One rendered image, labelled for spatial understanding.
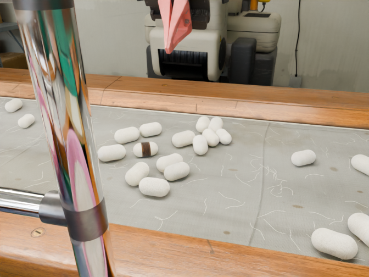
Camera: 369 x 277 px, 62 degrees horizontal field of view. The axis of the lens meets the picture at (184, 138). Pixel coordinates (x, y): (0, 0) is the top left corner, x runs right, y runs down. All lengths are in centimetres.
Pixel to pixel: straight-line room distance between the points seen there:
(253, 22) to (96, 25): 184
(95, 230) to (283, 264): 15
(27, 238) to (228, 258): 17
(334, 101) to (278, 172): 23
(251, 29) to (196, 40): 32
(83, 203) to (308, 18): 228
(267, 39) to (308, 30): 118
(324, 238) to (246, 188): 11
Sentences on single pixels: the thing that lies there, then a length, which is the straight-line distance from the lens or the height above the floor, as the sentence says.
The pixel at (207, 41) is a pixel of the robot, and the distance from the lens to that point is 97.
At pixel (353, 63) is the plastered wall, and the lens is 247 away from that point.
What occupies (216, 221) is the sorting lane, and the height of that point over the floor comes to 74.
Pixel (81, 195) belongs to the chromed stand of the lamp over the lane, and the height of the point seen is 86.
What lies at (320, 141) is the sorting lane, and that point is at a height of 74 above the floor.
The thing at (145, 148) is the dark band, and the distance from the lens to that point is 41.
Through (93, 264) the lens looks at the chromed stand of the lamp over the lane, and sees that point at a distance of 20.
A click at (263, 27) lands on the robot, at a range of 123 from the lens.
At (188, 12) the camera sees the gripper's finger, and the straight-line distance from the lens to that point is 53.
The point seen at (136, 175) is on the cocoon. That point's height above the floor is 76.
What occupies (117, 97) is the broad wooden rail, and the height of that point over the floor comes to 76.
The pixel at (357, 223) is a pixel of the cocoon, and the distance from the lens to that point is 34.
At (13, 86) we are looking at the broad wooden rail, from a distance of 72.
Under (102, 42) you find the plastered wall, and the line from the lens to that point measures 286.
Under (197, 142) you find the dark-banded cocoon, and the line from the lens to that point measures 42.
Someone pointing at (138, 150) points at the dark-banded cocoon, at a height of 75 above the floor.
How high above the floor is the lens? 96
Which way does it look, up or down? 28 degrees down
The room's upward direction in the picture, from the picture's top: straight up
